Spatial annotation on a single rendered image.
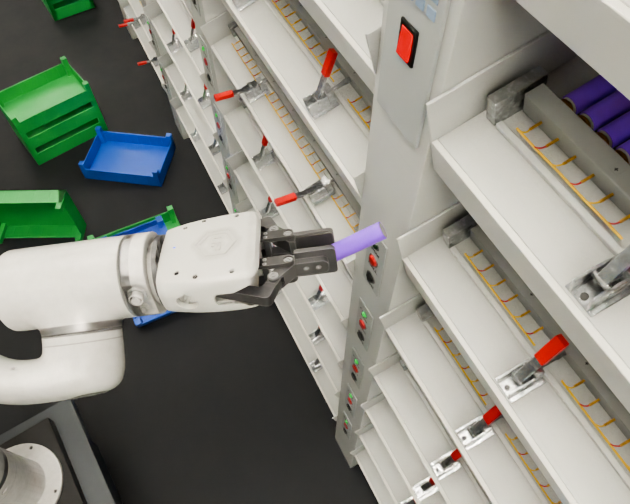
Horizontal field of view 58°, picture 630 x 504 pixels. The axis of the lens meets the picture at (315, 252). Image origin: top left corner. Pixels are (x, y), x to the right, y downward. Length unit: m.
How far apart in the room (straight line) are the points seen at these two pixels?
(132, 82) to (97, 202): 0.65
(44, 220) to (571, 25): 2.02
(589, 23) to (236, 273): 0.34
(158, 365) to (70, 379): 1.26
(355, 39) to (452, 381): 0.45
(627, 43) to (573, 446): 0.38
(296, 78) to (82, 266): 0.42
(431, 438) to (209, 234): 0.55
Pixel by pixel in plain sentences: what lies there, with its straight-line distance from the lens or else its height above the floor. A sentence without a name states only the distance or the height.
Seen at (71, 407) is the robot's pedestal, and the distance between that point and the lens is 1.56.
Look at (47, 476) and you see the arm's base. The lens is 1.49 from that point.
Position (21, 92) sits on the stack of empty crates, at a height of 0.18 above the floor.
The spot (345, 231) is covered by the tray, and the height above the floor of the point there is 0.93.
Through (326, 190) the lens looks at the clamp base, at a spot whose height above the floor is 0.94.
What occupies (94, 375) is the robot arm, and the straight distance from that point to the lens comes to 0.59.
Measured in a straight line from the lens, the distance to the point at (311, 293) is 1.27.
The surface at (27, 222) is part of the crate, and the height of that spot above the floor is 0.02.
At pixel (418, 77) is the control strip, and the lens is 0.49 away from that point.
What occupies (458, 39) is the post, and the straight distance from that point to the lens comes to 0.44.
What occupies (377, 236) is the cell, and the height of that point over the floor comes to 1.21.
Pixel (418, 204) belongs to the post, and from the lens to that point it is 0.58.
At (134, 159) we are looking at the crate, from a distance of 2.33.
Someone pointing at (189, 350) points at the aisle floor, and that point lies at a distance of 1.84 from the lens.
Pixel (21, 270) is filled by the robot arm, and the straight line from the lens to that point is 0.61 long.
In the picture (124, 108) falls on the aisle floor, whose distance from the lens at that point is 2.56.
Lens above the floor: 1.66
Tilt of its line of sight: 57 degrees down
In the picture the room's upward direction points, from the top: straight up
